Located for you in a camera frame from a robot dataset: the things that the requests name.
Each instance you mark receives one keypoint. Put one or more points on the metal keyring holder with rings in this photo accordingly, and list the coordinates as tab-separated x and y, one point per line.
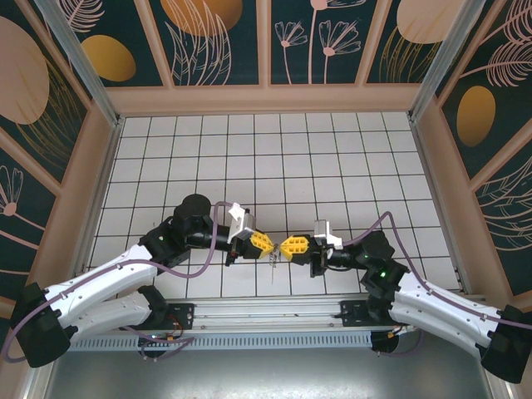
273	259

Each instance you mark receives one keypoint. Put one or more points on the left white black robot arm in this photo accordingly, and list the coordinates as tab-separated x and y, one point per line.
104	278

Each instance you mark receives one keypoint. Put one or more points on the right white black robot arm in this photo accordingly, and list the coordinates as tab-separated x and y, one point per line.
440	307

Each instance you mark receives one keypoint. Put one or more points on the grey metal sheet panel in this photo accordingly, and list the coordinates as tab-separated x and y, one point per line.
266	374

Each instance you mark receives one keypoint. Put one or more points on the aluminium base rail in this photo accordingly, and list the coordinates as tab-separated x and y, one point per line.
266	313

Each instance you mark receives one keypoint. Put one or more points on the aluminium side rail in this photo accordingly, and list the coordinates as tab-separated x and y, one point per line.
428	166

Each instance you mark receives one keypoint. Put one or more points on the aluminium corner post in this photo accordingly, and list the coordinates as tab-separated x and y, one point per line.
83	66
444	58

